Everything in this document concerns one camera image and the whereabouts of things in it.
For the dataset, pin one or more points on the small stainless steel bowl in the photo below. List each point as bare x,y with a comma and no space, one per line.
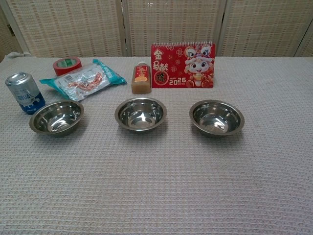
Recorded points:
56,117
216,117
140,115

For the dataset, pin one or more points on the small orange juice bottle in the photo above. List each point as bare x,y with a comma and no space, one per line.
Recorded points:
141,78

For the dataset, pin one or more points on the red 2026 desk calendar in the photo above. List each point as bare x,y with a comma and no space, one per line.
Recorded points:
183,66

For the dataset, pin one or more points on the grey waffle weave tablecloth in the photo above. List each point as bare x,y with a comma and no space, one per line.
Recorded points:
156,176

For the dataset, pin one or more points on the teal clear snack packet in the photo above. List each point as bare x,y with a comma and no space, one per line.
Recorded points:
83,80

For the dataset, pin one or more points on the woven folding screen panel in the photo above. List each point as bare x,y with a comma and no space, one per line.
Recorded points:
173,22
68,27
264,27

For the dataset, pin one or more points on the red tape roll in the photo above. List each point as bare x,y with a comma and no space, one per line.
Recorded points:
72,66

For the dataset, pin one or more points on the blue and silver drink can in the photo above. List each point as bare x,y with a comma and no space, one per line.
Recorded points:
24,94

